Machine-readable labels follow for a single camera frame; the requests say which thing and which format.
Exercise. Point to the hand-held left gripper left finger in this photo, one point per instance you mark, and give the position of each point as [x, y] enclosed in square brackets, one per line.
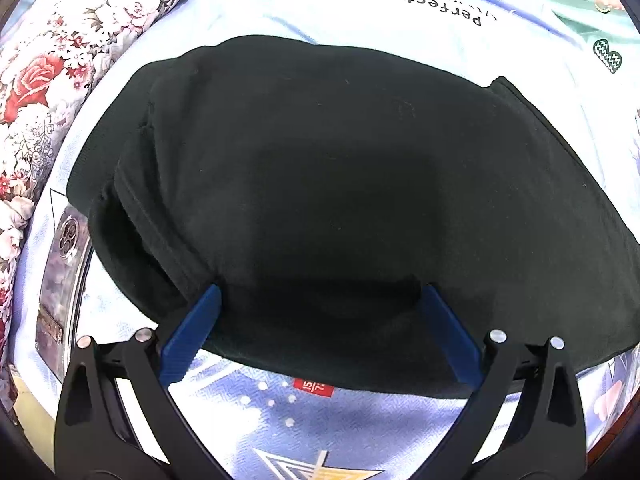
[192, 335]

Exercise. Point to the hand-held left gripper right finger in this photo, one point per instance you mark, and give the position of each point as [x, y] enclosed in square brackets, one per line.
[450, 332]

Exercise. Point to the black pants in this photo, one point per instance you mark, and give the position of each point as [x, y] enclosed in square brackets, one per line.
[325, 185]

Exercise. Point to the green heart-print quilt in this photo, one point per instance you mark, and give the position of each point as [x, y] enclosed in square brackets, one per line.
[590, 25]

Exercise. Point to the red-brown wooden bed rail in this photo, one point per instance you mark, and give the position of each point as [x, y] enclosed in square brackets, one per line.
[605, 452]

